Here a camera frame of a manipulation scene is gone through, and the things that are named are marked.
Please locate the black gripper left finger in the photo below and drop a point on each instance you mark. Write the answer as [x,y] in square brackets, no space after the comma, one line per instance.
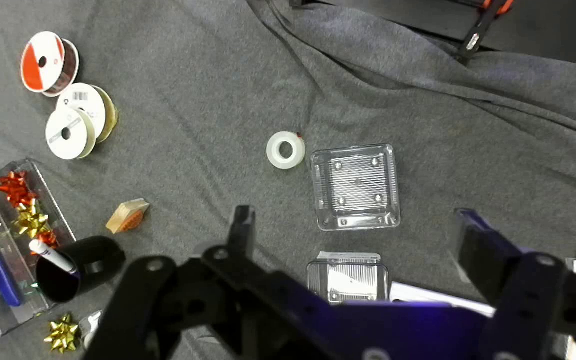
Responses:
[243,231]

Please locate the clear plastic organizer tray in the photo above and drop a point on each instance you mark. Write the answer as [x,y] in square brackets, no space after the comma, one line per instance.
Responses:
[16,252]

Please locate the white ribbon spool lower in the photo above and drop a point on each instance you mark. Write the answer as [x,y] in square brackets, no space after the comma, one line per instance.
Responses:
[68,135]

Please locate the small white tape roll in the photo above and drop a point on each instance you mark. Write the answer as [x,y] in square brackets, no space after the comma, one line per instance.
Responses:
[285,151]

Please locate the loose gold gift bow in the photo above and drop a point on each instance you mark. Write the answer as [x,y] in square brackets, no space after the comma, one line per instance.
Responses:
[64,335]

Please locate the red and white ribbon spool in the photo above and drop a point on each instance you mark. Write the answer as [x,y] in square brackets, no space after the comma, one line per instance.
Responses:
[49,64]

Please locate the clear square plastic container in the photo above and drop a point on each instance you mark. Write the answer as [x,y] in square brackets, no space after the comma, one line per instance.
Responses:
[354,189]

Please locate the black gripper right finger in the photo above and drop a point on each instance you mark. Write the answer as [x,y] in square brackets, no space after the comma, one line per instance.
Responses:
[484,254]

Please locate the blue marker in tray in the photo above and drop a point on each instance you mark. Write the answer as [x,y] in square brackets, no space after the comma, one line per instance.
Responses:
[8,288]

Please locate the small wooden block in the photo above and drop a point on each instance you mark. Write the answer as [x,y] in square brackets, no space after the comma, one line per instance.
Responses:
[126,216]

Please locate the black clamp orange handle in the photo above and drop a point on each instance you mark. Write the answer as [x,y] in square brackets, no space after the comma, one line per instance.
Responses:
[488,13]

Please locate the white ribbon spool upper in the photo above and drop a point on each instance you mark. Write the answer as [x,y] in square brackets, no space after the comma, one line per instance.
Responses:
[95,102]

